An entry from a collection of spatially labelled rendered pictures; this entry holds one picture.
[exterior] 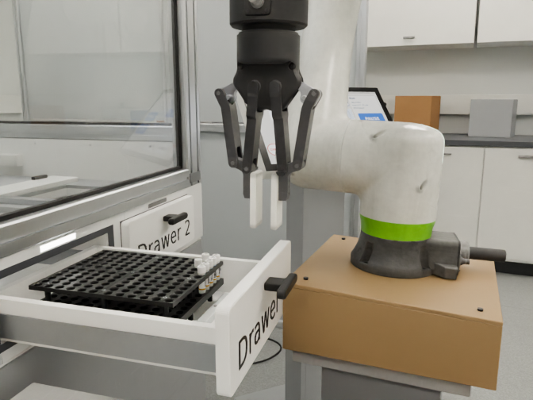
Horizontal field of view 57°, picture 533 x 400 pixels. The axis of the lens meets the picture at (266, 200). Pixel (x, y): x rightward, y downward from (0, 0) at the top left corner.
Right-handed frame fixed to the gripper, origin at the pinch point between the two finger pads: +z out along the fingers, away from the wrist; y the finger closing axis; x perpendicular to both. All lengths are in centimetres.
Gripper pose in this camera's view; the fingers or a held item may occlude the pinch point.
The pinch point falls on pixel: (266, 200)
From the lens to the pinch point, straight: 61.9
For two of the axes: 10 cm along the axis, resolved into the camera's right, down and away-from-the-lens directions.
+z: -0.1, 9.8, 1.9
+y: 9.6, 0.7, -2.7
